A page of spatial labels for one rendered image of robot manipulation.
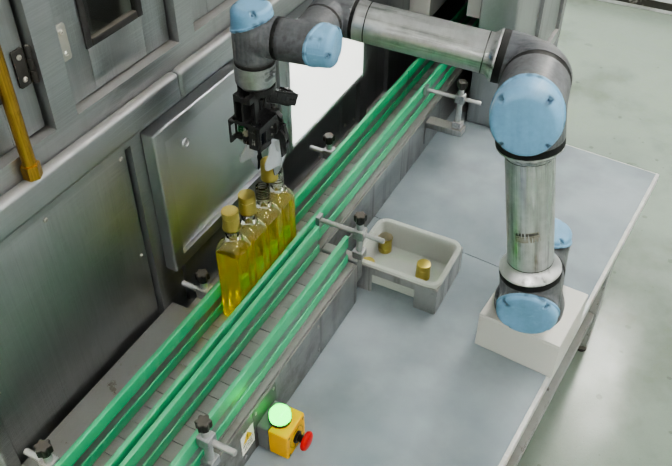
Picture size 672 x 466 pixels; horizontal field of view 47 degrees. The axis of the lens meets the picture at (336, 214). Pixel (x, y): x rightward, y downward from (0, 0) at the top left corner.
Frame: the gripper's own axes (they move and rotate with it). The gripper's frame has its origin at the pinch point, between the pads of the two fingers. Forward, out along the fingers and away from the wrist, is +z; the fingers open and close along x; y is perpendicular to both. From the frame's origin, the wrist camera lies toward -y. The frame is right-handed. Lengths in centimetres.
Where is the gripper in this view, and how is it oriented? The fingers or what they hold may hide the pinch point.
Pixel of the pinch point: (268, 164)
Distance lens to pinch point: 158.0
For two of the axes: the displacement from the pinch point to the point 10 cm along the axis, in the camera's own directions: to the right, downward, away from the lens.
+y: -4.8, 5.7, -6.7
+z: 0.0, 7.6, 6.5
